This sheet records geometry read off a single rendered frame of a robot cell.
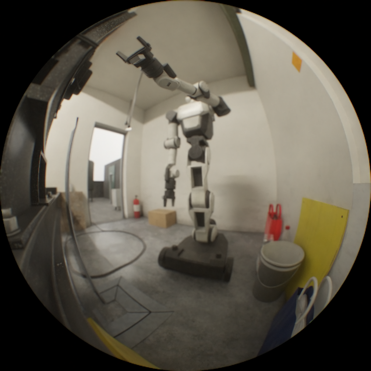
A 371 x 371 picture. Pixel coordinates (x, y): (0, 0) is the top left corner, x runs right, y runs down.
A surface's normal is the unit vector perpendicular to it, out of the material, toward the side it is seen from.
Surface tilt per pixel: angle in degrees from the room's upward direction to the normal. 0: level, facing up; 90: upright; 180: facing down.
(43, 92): 90
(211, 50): 180
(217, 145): 90
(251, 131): 90
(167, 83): 159
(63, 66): 90
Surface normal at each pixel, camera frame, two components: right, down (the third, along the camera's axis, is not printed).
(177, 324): -0.02, -1.00
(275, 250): -0.46, -0.05
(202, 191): -0.38, 0.27
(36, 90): 0.92, -0.02
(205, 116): 0.29, 0.17
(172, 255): -0.29, -0.70
